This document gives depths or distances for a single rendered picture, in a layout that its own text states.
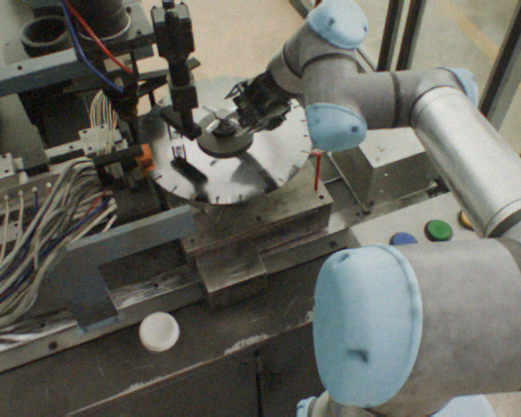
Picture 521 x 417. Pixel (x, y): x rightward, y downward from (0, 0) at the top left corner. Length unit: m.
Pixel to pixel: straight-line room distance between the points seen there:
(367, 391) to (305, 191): 0.75
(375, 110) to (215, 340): 0.54
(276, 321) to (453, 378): 0.70
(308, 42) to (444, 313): 0.48
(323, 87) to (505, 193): 0.29
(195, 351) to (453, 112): 0.64
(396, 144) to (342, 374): 0.80
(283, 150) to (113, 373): 0.51
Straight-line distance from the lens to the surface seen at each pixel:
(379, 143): 1.17
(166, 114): 1.04
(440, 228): 1.05
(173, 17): 0.82
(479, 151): 0.62
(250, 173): 1.03
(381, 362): 0.40
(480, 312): 0.42
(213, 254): 1.09
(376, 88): 0.75
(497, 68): 1.03
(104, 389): 1.09
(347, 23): 0.78
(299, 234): 1.17
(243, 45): 1.62
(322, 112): 0.74
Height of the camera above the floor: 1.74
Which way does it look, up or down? 53 degrees down
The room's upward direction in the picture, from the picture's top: 2 degrees counter-clockwise
